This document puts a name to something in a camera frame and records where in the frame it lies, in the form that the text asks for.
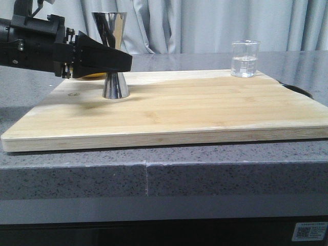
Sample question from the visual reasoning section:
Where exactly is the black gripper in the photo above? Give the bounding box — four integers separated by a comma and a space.
1, 15, 132, 78

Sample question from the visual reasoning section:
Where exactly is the steel double jigger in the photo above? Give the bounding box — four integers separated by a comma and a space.
92, 12, 130, 99

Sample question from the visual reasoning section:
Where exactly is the small glass measuring beaker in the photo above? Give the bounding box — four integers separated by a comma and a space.
231, 40, 260, 78

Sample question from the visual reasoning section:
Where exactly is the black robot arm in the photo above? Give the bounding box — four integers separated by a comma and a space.
1, 1, 132, 78

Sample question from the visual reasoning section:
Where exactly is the yellow lemon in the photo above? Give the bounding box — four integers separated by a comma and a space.
83, 73, 106, 79

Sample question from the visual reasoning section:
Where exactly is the grey curtain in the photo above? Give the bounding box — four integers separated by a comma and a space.
30, 0, 328, 55

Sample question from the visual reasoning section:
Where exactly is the wooden cutting board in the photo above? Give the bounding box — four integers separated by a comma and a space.
1, 70, 327, 152

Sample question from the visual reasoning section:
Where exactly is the white QR code label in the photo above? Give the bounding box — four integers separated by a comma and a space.
292, 222, 327, 242

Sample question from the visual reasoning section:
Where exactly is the black board handle strap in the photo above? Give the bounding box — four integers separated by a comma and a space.
278, 81, 314, 100

